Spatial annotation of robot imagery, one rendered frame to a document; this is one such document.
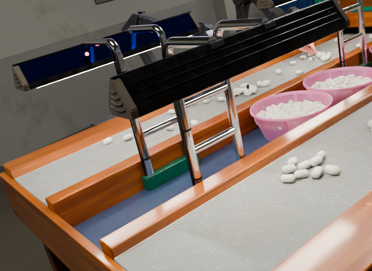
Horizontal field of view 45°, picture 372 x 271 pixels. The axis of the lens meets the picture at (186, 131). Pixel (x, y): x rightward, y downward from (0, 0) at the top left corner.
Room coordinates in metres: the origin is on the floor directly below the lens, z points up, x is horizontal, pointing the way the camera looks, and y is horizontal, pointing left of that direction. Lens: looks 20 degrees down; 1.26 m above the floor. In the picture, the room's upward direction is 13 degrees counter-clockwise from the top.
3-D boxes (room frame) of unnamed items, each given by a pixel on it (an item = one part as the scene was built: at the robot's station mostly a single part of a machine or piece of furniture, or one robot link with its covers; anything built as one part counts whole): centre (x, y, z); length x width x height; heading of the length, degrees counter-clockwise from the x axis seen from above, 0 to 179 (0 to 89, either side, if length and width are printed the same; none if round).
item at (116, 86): (0.90, -0.16, 1.08); 0.62 x 0.08 x 0.07; 123
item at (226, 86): (0.97, -0.11, 0.90); 0.20 x 0.19 x 0.45; 123
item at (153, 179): (1.30, 0.11, 0.90); 0.20 x 0.19 x 0.45; 123
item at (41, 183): (1.72, -0.26, 0.73); 1.81 x 0.30 x 0.02; 123
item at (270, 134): (1.37, -0.35, 0.72); 0.27 x 0.27 x 0.10
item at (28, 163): (1.89, -0.15, 0.67); 1.81 x 0.12 x 0.19; 123
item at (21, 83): (1.37, 0.15, 1.08); 0.62 x 0.08 x 0.07; 123
